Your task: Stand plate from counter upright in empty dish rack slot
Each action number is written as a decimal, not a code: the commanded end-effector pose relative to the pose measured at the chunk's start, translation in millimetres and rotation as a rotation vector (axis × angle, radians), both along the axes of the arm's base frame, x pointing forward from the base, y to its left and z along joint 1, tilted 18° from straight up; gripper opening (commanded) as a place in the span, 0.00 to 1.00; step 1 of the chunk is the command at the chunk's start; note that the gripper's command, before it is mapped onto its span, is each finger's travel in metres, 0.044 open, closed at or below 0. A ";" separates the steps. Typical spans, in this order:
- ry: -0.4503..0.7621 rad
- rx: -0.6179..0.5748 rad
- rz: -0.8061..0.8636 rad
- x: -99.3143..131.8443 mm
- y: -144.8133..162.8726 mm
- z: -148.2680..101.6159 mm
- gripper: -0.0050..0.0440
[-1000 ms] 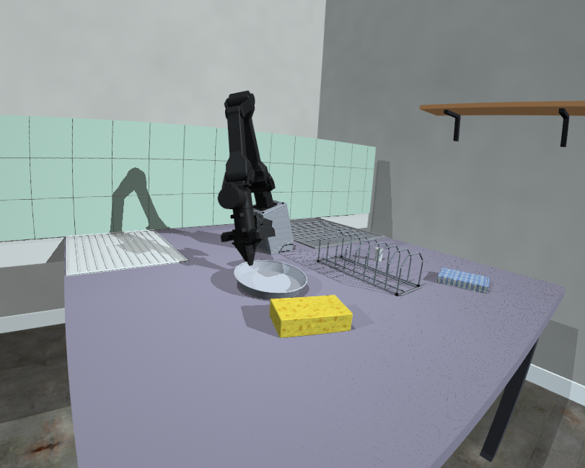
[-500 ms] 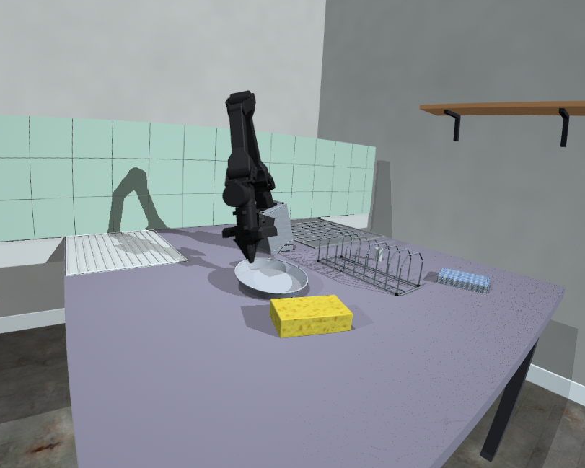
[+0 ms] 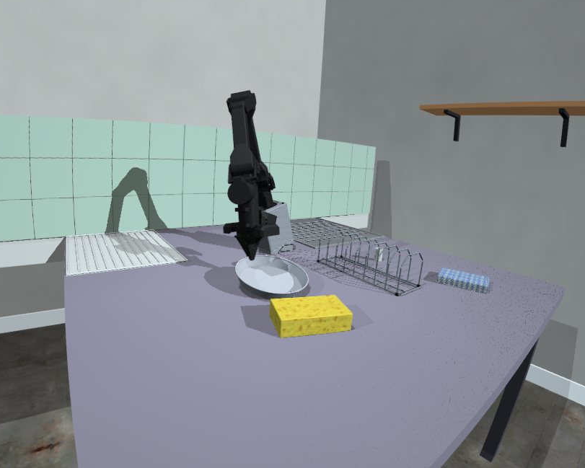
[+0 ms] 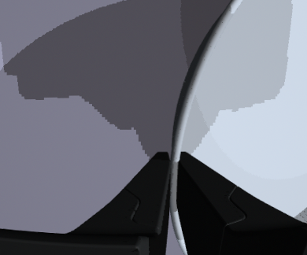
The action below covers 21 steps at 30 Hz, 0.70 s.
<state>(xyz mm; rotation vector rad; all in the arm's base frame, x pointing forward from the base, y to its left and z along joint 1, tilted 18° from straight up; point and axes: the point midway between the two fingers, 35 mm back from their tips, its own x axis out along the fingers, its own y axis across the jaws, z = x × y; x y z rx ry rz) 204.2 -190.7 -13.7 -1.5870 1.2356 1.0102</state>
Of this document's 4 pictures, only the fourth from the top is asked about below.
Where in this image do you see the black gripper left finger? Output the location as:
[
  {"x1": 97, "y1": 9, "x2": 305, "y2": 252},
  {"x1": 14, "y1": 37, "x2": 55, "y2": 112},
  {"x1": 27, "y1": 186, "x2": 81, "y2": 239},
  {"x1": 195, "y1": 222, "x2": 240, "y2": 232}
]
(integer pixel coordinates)
[{"x1": 0, "y1": 152, "x2": 171, "y2": 255}]

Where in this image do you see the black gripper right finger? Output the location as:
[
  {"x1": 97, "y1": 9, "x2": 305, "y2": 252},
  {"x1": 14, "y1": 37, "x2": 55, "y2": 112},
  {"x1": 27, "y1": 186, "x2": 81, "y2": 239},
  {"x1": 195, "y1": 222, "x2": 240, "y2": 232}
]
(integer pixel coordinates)
[{"x1": 176, "y1": 152, "x2": 307, "y2": 255}]

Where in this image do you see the white round plate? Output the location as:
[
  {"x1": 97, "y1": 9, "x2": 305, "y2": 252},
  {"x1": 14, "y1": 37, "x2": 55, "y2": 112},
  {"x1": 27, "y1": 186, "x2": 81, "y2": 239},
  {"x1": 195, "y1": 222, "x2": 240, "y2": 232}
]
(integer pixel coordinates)
[{"x1": 170, "y1": 0, "x2": 307, "y2": 255}]

